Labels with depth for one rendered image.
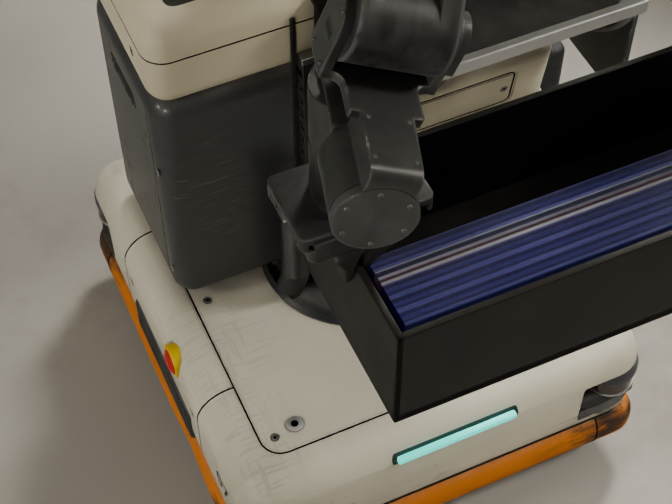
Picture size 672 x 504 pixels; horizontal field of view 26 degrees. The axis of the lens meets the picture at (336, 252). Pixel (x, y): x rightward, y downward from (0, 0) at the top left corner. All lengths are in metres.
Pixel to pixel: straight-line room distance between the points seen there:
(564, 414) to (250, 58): 0.71
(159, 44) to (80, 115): 1.04
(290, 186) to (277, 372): 1.01
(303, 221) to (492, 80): 0.59
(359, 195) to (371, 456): 1.12
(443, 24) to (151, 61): 0.85
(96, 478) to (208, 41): 0.82
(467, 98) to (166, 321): 0.70
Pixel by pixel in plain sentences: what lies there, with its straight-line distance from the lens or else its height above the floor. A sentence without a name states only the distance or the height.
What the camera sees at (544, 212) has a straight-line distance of 1.19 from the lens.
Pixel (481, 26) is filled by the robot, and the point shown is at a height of 1.04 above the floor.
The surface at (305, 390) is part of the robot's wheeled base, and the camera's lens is 2.00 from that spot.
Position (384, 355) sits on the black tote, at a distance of 1.07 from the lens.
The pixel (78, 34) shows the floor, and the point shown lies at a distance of 2.86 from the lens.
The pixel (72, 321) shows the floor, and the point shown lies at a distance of 2.43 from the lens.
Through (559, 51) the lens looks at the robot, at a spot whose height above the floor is 0.75.
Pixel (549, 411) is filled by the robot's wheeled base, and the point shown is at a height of 0.21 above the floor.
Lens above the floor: 1.98
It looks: 53 degrees down
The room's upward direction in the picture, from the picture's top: straight up
